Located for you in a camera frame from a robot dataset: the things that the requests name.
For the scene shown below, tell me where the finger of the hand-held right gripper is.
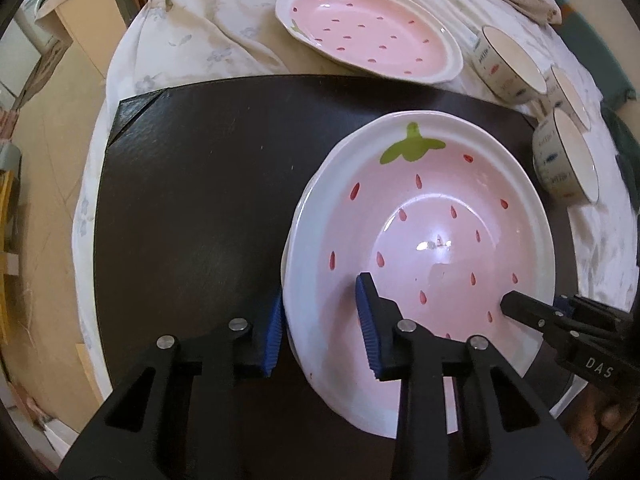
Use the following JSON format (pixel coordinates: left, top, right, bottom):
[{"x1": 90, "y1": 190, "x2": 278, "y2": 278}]
[{"x1": 500, "y1": 290, "x2": 576, "y2": 346}]

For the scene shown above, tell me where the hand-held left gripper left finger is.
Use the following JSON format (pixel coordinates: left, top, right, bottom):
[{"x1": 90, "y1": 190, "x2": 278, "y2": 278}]
[{"x1": 60, "y1": 290, "x2": 286, "y2": 480}]

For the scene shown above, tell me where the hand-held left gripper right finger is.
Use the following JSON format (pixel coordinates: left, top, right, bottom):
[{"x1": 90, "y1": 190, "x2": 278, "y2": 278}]
[{"x1": 355, "y1": 272, "x2": 588, "y2": 480}]

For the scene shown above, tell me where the pink strawberry plate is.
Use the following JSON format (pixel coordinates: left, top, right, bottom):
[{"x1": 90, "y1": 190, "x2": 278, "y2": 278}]
[
  {"x1": 279, "y1": 132, "x2": 351, "y2": 376},
  {"x1": 275, "y1": 0, "x2": 463, "y2": 83},
  {"x1": 282, "y1": 110, "x2": 556, "y2": 436}
]

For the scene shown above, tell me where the white bowl blue print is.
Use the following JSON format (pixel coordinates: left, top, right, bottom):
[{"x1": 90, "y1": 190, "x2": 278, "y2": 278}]
[
  {"x1": 472, "y1": 25, "x2": 549, "y2": 106},
  {"x1": 531, "y1": 108, "x2": 601, "y2": 206},
  {"x1": 547, "y1": 64, "x2": 592, "y2": 131}
]

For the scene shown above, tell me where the person's right hand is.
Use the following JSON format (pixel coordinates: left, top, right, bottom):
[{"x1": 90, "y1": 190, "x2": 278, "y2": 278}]
[{"x1": 565, "y1": 385, "x2": 636, "y2": 461}]

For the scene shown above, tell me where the dark brown leather mat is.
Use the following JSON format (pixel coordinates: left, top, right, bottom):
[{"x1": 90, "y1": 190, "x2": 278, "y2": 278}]
[{"x1": 94, "y1": 75, "x2": 576, "y2": 441}]

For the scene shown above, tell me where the dark green cloth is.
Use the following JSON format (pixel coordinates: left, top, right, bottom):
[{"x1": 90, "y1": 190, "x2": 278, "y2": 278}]
[{"x1": 600, "y1": 105, "x2": 640, "y2": 201}]

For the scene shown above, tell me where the teal cushion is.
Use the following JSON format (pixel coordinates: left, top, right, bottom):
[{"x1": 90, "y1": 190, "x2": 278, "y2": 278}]
[{"x1": 557, "y1": 10, "x2": 640, "y2": 106}]

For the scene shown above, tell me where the cream printed blanket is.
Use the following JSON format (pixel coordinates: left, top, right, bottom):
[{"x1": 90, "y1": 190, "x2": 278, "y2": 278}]
[{"x1": 72, "y1": 0, "x2": 640, "y2": 431}]

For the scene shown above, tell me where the beige wooden cabinet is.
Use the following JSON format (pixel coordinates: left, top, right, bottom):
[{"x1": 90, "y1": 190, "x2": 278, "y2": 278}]
[{"x1": 32, "y1": 0, "x2": 128, "y2": 78}]

